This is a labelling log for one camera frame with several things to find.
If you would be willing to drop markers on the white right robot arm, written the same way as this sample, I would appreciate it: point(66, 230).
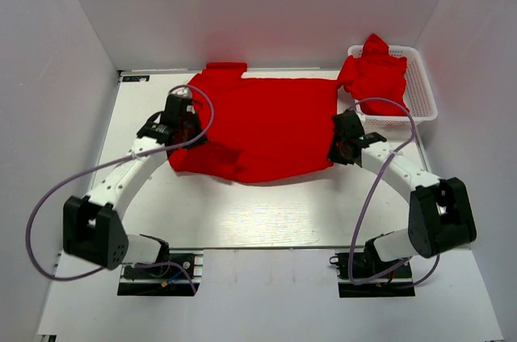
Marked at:
point(440, 216)

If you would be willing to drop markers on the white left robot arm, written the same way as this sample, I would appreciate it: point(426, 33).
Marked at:
point(93, 224)

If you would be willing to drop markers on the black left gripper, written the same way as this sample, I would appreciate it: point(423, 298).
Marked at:
point(195, 120)

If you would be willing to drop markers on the red t shirts in basket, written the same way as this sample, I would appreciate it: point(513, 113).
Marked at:
point(376, 79)

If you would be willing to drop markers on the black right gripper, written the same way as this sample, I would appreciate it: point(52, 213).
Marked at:
point(333, 154)

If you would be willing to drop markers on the white plastic basket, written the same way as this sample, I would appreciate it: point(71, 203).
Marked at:
point(418, 95)

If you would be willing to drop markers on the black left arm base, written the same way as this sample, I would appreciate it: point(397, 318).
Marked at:
point(178, 275)

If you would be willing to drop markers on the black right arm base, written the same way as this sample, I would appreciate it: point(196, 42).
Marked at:
point(397, 283)

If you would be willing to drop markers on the red t shirt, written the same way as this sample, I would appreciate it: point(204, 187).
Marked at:
point(259, 129)

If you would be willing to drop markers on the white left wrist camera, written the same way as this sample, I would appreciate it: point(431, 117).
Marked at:
point(181, 92)

